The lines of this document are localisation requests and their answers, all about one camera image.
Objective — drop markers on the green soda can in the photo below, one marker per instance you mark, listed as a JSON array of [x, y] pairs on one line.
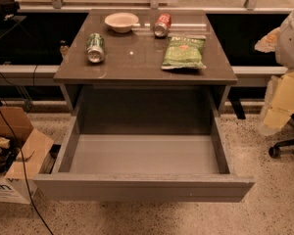
[[95, 48]]

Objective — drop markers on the cardboard box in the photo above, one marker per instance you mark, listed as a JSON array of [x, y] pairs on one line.
[[32, 147]]

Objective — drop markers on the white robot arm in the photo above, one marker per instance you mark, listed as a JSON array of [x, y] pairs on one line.
[[284, 49]]

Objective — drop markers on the green jalapeno chip bag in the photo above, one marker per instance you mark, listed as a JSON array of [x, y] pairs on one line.
[[184, 52]]

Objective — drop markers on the grey drawer cabinet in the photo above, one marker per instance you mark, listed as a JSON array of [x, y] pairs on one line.
[[145, 54]]

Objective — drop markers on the white bowl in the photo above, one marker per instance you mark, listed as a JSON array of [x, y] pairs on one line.
[[121, 22]]

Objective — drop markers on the open grey top drawer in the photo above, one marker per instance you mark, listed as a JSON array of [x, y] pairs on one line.
[[144, 146]]

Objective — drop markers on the snack bags in box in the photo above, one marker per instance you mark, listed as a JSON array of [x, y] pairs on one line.
[[7, 154]]

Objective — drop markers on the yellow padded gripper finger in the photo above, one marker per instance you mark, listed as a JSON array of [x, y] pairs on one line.
[[268, 42], [279, 104]]

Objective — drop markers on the red soda can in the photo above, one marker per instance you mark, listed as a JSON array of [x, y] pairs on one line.
[[162, 25]]

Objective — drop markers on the small bottle behind cabinet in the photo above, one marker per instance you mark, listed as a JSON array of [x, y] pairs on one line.
[[64, 47]]

